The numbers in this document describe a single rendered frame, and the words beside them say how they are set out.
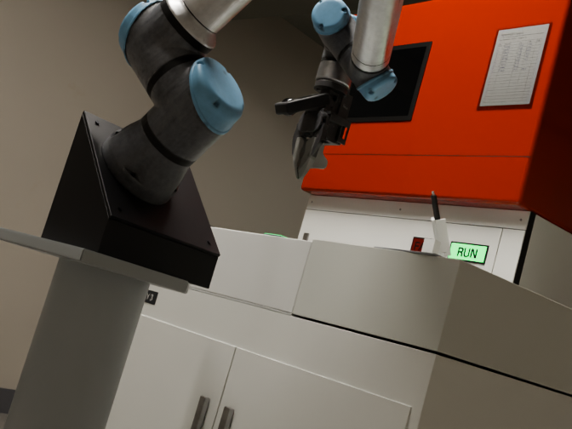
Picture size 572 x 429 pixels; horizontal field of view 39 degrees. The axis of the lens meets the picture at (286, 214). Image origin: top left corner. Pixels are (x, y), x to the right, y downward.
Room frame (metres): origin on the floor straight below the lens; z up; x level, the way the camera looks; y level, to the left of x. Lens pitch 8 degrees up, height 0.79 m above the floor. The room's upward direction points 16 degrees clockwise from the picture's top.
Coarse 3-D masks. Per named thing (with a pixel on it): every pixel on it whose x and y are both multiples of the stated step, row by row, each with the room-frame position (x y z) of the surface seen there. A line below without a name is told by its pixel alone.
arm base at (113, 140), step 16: (128, 128) 1.35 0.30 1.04; (144, 128) 1.32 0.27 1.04; (112, 144) 1.34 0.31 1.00; (128, 144) 1.33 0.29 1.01; (144, 144) 1.32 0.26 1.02; (160, 144) 1.31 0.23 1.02; (112, 160) 1.33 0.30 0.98; (128, 160) 1.32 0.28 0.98; (144, 160) 1.32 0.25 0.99; (160, 160) 1.32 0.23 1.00; (176, 160) 1.33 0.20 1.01; (128, 176) 1.33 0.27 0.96; (144, 176) 1.33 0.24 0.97; (160, 176) 1.34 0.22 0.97; (176, 176) 1.36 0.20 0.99; (144, 192) 1.35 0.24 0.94; (160, 192) 1.36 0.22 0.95
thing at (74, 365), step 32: (64, 256) 1.21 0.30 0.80; (96, 256) 1.19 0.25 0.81; (64, 288) 1.33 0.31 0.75; (96, 288) 1.32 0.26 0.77; (128, 288) 1.34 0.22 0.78; (64, 320) 1.33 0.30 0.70; (96, 320) 1.33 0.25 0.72; (128, 320) 1.36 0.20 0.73; (32, 352) 1.35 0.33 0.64; (64, 352) 1.32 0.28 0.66; (96, 352) 1.33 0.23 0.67; (128, 352) 1.40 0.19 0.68; (32, 384) 1.33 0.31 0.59; (64, 384) 1.32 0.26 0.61; (96, 384) 1.34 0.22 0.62; (32, 416) 1.33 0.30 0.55; (64, 416) 1.33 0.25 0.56; (96, 416) 1.36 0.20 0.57
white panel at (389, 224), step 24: (312, 216) 2.49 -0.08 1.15; (336, 216) 2.40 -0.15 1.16; (360, 216) 2.32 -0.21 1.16; (384, 216) 2.25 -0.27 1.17; (408, 216) 2.18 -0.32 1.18; (432, 216) 2.11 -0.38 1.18; (456, 216) 2.05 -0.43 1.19; (480, 216) 1.99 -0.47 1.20; (504, 216) 1.93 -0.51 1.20; (528, 216) 1.88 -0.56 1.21; (312, 240) 2.46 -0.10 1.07; (336, 240) 2.38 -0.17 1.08; (360, 240) 2.30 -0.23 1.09; (384, 240) 2.23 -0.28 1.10; (408, 240) 2.16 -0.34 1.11; (456, 240) 2.03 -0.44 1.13; (480, 240) 1.97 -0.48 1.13; (504, 240) 1.92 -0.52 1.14; (528, 240) 1.89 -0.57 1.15; (480, 264) 1.96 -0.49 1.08; (504, 264) 1.91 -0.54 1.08
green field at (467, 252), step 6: (456, 246) 2.02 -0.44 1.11; (462, 246) 2.01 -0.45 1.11; (468, 246) 2.00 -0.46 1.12; (474, 246) 1.98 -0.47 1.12; (480, 246) 1.97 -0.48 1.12; (450, 252) 2.04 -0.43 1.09; (456, 252) 2.02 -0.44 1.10; (462, 252) 2.01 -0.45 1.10; (468, 252) 1.99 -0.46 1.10; (474, 252) 1.98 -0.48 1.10; (480, 252) 1.96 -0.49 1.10; (456, 258) 2.02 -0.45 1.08; (462, 258) 2.00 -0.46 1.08; (468, 258) 1.99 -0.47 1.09; (474, 258) 1.97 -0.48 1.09; (480, 258) 1.96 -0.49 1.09
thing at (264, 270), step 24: (216, 240) 1.74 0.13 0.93; (240, 240) 1.67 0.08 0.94; (264, 240) 1.61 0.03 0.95; (288, 240) 1.55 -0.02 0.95; (216, 264) 1.72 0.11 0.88; (240, 264) 1.65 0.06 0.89; (264, 264) 1.59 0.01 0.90; (288, 264) 1.54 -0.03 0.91; (216, 288) 1.70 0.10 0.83; (240, 288) 1.64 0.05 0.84; (264, 288) 1.58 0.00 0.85; (288, 288) 1.52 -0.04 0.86
